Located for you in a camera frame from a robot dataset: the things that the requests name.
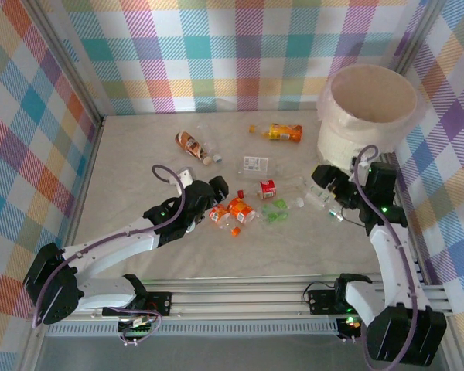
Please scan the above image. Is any translucent pink bin liner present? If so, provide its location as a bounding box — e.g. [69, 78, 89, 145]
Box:
[316, 64, 429, 155]

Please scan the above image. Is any circuit board with wires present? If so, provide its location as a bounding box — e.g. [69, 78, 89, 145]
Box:
[118, 307, 165, 348]
[336, 315, 363, 343]

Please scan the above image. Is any clear plastic bottle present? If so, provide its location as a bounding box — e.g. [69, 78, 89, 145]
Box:
[303, 179, 336, 212]

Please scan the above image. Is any aluminium frame post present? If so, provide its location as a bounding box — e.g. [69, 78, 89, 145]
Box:
[25, 0, 106, 127]
[396, 0, 445, 74]

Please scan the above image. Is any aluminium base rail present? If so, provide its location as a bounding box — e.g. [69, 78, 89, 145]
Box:
[26, 273, 454, 322]

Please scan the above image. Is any white waste bin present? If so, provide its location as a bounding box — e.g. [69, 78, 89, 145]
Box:
[316, 64, 428, 175]

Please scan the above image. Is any grey slotted cable duct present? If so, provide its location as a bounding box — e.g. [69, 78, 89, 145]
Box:
[46, 322, 339, 337]

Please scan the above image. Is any aluminium table side rail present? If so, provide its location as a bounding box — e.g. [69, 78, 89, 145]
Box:
[65, 115, 106, 248]
[386, 152, 430, 287]

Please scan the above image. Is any red label plastic bottle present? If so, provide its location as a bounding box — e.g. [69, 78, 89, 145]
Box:
[236, 175, 307, 202]

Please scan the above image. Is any clear bottle with blue cap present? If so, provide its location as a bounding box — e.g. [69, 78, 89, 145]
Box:
[196, 123, 223, 163]

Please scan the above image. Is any yellow label plastic bottle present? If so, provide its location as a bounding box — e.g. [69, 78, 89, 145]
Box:
[248, 122, 303, 143]

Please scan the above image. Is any small orange white label bottle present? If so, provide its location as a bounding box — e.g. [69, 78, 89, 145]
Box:
[207, 203, 243, 237]

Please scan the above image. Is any green label plastic bottle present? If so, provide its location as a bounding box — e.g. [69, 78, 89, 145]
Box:
[259, 196, 305, 226]

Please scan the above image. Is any brown label plastic bottle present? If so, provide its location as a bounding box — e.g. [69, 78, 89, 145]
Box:
[174, 131, 213, 166]

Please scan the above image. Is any clear bottle with white label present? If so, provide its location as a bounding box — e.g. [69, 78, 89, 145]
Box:
[236, 155, 279, 181]

